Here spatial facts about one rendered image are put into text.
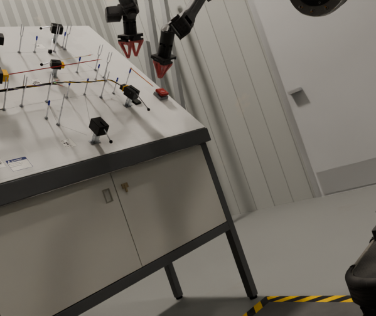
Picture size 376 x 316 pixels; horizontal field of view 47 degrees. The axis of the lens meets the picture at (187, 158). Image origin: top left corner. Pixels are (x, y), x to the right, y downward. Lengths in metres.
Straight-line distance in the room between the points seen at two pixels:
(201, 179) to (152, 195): 0.31
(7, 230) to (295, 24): 3.31
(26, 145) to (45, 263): 0.43
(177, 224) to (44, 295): 0.65
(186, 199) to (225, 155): 2.82
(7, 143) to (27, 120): 0.16
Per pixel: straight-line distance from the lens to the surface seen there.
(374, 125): 4.03
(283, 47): 4.26
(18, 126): 1.75
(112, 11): 1.89
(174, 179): 1.93
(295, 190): 4.45
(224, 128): 4.69
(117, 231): 1.71
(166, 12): 4.69
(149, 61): 4.88
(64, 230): 1.60
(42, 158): 1.62
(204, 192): 2.04
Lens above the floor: 0.74
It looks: level
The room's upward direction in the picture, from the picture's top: 19 degrees counter-clockwise
